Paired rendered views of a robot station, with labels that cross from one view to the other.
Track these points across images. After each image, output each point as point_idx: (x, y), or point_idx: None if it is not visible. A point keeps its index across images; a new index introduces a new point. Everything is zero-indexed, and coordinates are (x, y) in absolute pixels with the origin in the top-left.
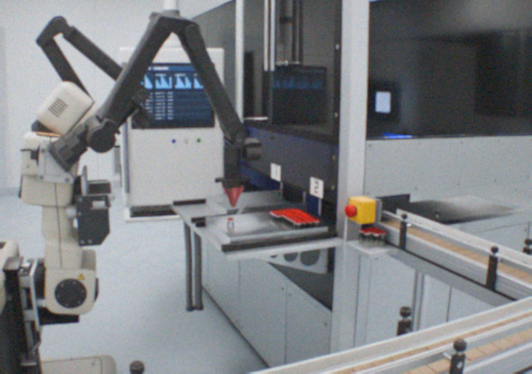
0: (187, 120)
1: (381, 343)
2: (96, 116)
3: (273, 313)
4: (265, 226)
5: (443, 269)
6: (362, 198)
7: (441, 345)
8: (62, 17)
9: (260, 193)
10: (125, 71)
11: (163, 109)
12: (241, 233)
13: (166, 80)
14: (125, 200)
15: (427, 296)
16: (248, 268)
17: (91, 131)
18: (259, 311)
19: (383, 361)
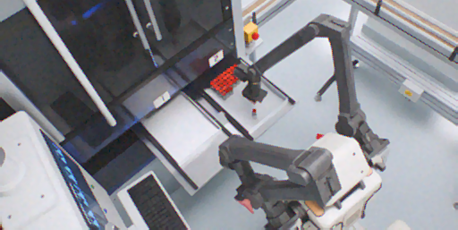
0: (89, 188)
1: (395, 7)
2: (350, 120)
3: None
4: (233, 100)
5: (275, 11)
6: (248, 27)
7: (373, 0)
8: (321, 149)
9: (148, 129)
10: (352, 74)
11: (96, 208)
12: (256, 107)
13: (78, 191)
14: None
15: None
16: None
17: (364, 115)
18: (167, 176)
19: (392, 12)
